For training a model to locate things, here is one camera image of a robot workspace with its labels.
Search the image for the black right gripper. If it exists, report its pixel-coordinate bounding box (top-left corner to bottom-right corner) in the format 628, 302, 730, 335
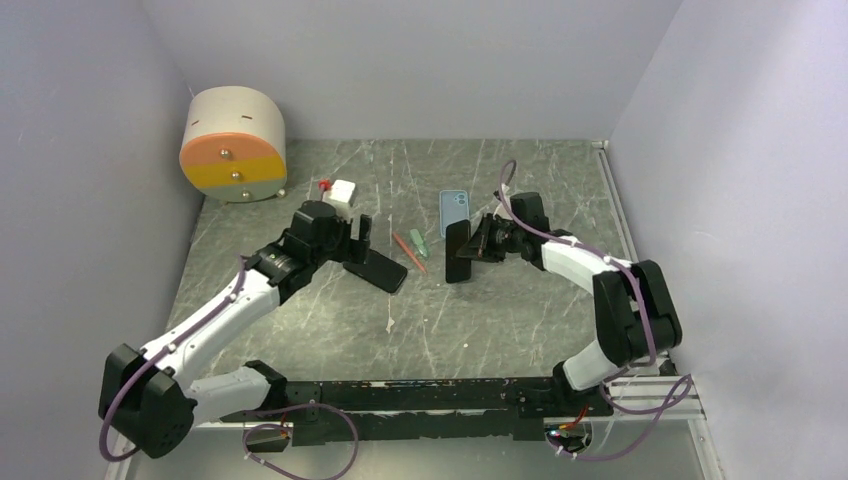
457, 213, 525, 263

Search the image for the black phone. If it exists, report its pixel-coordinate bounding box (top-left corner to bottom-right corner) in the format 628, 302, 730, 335
343, 249, 408, 294

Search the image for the light blue phone case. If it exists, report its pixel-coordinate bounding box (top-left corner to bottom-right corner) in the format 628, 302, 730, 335
439, 190, 469, 239

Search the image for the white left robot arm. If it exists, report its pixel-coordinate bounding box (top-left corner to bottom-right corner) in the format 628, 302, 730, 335
98, 200, 372, 462

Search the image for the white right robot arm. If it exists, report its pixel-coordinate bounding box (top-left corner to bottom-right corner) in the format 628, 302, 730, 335
444, 192, 683, 415

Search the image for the orange pen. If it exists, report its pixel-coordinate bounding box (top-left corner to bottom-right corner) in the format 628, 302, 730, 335
392, 232, 427, 275

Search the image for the round drawer cabinet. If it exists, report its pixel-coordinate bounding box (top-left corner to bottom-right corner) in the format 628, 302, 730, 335
179, 86, 288, 203

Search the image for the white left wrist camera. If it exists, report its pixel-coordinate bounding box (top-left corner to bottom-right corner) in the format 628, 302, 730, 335
318, 179, 357, 219

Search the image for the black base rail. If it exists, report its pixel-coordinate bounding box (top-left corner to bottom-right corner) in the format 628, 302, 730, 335
224, 377, 612, 446

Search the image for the aluminium frame rail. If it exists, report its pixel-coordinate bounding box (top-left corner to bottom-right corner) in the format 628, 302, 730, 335
592, 140, 704, 419

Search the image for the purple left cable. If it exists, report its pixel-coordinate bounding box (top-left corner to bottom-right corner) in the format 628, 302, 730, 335
241, 402, 360, 480

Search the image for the purple cable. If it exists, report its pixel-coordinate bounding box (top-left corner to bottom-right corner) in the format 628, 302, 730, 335
546, 367, 694, 463
241, 402, 360, 480

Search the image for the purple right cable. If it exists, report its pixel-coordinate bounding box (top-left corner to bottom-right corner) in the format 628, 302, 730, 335
546, 367, 694, 463

